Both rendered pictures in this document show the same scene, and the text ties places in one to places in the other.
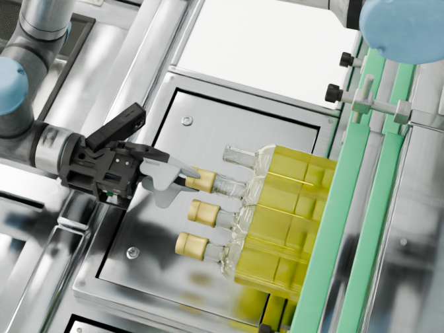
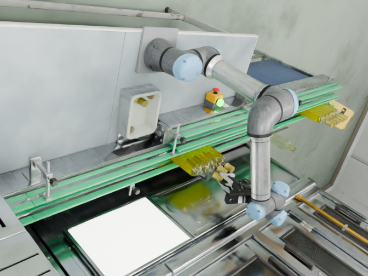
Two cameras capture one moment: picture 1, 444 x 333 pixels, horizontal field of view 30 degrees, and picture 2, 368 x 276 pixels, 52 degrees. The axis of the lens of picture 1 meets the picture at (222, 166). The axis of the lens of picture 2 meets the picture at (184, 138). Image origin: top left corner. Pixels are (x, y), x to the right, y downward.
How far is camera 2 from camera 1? 218 cm
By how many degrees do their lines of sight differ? 89
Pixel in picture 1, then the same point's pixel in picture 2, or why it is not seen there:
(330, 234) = (206, 127)
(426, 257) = (190, 113)
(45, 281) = not seen: hidden behind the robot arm
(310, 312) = (220, 122)
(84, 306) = not seen: hidden behind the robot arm
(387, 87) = (148, 158)
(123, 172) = (242, 181)
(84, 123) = (234, 245)
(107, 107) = (223, 246)
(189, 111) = (195, 223)
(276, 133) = (171, 202)
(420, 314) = (200, 110)
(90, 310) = not seen: hidden behind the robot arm
